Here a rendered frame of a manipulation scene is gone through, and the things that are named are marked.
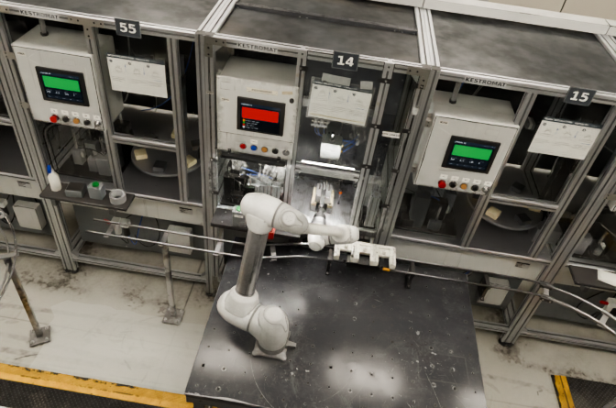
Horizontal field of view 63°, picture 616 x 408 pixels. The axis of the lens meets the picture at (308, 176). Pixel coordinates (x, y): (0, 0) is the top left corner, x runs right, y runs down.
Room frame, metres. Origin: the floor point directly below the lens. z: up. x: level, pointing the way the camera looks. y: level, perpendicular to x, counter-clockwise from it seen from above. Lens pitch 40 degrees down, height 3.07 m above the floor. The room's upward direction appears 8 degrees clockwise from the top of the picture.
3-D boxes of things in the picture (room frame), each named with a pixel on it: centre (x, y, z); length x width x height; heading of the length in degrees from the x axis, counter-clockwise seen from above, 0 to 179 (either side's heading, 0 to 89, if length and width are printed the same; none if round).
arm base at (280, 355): (1.47, 0.06, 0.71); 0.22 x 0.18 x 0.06; 88
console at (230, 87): (2.31, 0.31, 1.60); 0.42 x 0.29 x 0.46; 88
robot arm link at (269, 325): (1.47, 0.08, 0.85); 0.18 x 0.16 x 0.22; 68
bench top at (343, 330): (1.64, -0.31, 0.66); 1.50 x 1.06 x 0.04; 88
